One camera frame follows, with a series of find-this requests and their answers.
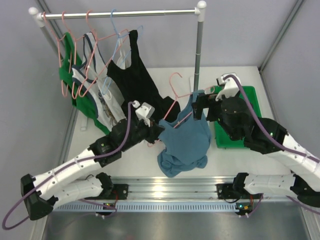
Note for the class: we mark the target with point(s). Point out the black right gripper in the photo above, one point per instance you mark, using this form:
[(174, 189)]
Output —
[(204, 101)]

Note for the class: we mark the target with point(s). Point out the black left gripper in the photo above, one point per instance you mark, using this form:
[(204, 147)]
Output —
[(153, 128)]

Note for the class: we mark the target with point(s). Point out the blue tank top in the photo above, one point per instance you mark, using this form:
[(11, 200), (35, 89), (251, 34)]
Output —
[(186, 141)]

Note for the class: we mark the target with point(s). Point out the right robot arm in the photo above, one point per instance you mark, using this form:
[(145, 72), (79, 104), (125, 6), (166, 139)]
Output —
[(265, 136)]

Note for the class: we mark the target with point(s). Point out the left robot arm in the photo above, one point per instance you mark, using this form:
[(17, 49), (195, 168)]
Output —
[(99, 154)]

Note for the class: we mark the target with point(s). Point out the black tank top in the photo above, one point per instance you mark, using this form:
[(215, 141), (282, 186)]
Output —
[(136, 84)]

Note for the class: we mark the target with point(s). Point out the white printed tank top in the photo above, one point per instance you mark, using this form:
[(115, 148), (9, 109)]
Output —
[(92, 74)]

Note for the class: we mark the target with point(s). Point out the green tank top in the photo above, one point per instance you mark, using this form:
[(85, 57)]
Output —
[(86, 104)]

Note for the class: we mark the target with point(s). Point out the green plastic tray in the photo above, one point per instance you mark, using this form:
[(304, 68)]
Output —
[(221, 138)]

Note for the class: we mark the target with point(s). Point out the white garment rack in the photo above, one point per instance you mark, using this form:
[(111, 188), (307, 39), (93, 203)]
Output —
[(199, 11)]

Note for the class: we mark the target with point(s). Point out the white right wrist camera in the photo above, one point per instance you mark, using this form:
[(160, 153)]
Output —
[(229, 86)]

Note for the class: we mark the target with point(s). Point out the aluminium rail base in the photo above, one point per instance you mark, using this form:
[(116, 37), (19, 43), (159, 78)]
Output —
[(175, 187)]

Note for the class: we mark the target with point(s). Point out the perforated cable duct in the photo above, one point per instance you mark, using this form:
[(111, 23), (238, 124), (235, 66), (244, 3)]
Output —
[(155, 207)]

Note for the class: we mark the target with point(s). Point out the blue wire hanger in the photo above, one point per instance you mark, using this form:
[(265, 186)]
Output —
[(121, 37)]

